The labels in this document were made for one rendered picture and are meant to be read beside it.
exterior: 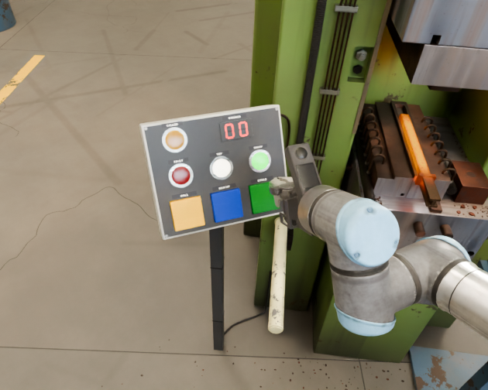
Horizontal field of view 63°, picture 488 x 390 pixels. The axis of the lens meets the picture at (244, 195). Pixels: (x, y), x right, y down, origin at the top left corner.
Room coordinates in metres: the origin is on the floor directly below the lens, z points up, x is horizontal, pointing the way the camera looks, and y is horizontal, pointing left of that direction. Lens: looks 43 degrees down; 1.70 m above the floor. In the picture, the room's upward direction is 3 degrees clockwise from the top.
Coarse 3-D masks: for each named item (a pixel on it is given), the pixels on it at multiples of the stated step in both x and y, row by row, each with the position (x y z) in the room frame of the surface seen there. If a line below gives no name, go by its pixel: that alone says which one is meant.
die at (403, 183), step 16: (368, 112) 1.23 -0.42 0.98; (384, 112) 1.22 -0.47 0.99; (416, 112) 1.22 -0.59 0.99; (368, 128) 1.13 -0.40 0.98; (384, 128) 1.11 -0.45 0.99; (400, 128) 1.10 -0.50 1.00; (416, 128) 1.11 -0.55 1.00; (384, 144) 1.04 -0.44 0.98; (400, 144) 1.03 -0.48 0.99; (400, 160) 0.95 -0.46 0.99; (432, 160) 0.95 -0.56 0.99; (384, 176) 0.88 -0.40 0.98; (400, 176) 0.87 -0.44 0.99; (416, 176) 0.87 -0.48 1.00; (448, 176) 0.88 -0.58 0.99; (384, 192) 0.87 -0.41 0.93; (400, 192) 0.87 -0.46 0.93; (416, 192) 0.86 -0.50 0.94
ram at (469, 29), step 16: (400, 0) 0.98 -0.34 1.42; (416, 0) 0.88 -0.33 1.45; (432, 0) 0.87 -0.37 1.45; (448, 0) 0.87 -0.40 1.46; (464, 0) 0.87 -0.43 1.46; (480, 0) 0.87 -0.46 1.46; (400, 16) 0.94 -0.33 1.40; (416, 16) 0.88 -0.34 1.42; (432, 16) 0.87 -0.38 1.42; (448, 16) 0.87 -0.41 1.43; (464, 16) 0.87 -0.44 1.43; (480, 16) 0.87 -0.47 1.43; (400, 32) 0.90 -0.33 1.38; (416, 32) 0.88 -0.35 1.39; (432, 32) 0.87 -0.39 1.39; (448, 32) 0.87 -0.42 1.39; (464, 32) 0.87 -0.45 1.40; (480, 32) 0.87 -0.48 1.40
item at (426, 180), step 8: (400, 120) 1.16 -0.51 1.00; (408, 120) 1.14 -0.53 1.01; (408, 128) 1.09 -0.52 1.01; (408, 136) 1.05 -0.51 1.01; (416, 136) 1.05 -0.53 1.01; (408, 144) 1.02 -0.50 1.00; (416, 144) 1.01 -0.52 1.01; (416, 152) 0.96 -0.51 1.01; (416, 160) 0.93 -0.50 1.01; (424, 160) 0.93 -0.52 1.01; (416, 168) 0.91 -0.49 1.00; (424, 168) 0.89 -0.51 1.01; (424, 176) 0.85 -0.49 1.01; (432, 176) 0.85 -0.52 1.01; (416, 184) 0.85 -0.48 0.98; (424, 184) 0.82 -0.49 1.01; (432, 184) 0.82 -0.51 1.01; (424, 192) 0.81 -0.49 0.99; (432, 192) 0.79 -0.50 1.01; (424, 200) 0.78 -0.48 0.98; (432, 200) 0.76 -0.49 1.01; (440, 200) 0.76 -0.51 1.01
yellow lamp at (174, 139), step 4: (168, 132) 0.76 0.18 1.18; (172, 132) 0.76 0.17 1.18; (176, 132) 0.76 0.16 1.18; (180, 132) 0.77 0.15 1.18; (168, 136) 0.75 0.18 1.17; (172, 136) 0.75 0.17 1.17; (176, 136) 0.76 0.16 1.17; (180, 136) 0.76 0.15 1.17; (168, 140) 0.75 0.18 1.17; (172, 140) 0.75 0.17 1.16; (176, 140) 0.75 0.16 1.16; (180, 140) 0.76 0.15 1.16; (168, 144) 0.74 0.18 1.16; (172, 144) 0.75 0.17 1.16; (176, 144) 0.75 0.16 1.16; (180, 144) 0.75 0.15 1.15; (172, 148) 0.74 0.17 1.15; (176, 148) 0.74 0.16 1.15
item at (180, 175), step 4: (176, 168) 0.72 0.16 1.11; (180, 168) 0.72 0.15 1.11; (184, 168) 0.72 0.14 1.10; (176, 172) 0.71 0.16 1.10; (180, 172) 0.72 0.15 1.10; (184, 172) 0.72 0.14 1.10; (188, 172) 0.72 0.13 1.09; (172, 176) 0.71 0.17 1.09; (176, 176) 0.71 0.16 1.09; (180, 176) 0.71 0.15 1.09; (184, 176) 0.71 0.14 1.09; (188, 176) 0.72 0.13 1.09; (176, 180) 0.70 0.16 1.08; (180, 180) 0.71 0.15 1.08; (184, 180) 0.71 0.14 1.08; (188, 180) 0.71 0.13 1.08; (180, 184) 0.70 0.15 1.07
